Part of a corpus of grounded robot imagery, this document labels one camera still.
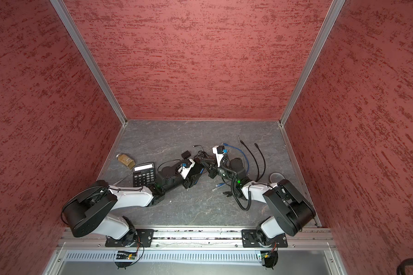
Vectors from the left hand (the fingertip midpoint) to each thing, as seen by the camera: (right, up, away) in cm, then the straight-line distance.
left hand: (196, 171), depth 86 cm
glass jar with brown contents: (-41, +4, +9) cm, 42 cm away
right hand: (+2, +4, -5) cm, 6 cm away
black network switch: (-1, 0, -8) cm, 8 cm away
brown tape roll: (+43, -3, +9) cm, 44 cm away
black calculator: (-30, -3, +6) cm, 31 cm away
